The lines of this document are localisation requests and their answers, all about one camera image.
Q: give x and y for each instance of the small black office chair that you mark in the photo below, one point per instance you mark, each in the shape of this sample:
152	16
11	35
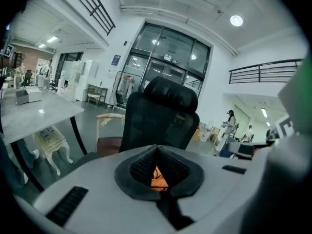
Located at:
27	78

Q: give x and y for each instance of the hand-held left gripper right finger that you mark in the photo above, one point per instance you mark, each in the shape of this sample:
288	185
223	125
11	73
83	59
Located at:
174	167

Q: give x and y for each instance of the blue wall poster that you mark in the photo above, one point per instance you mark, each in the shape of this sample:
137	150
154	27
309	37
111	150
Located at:
117	60

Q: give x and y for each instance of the tube ceiling light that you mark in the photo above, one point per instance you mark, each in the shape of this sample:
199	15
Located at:
42	45
52	39

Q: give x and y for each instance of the orange bag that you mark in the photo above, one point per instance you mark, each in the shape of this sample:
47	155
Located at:
159	183

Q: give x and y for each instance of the clothes rack with coat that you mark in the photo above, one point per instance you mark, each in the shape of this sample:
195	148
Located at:
125	85

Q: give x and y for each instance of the grey and white box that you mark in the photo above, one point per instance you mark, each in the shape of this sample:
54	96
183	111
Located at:
28	95

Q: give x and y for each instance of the white cabinets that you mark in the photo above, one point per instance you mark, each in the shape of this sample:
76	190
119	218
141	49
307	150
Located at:
80	79

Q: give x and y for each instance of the black mesh office chair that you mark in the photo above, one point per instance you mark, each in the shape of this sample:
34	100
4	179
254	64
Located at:
151	121

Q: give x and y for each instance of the water dispenser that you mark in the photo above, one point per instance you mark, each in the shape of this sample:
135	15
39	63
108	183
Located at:
62	82

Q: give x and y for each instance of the metal frame side table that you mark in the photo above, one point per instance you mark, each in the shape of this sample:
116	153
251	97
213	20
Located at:
97	94

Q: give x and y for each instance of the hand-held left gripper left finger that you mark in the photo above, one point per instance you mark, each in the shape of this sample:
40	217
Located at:
142	166

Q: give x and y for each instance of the white ornate stool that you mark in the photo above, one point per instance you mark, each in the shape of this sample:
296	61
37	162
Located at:
52	142

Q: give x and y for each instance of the round ceiling light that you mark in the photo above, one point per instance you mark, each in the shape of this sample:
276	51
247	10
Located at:
236	20

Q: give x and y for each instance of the cardboard boxes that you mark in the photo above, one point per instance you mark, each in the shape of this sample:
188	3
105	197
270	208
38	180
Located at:
204	133

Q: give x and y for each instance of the grey table with black legs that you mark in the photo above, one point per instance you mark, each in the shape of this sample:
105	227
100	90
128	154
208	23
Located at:
31	116

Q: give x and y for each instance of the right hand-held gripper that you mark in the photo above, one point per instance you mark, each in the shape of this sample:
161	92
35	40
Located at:
287	179

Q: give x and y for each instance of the white ornate red seat chair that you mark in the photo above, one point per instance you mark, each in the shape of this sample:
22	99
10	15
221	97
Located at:
109	142

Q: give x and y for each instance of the glass entrance door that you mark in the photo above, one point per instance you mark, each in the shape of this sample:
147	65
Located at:
168	62

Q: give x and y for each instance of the black balcony railing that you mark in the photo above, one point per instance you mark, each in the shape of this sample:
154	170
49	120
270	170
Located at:
95	7
263	72

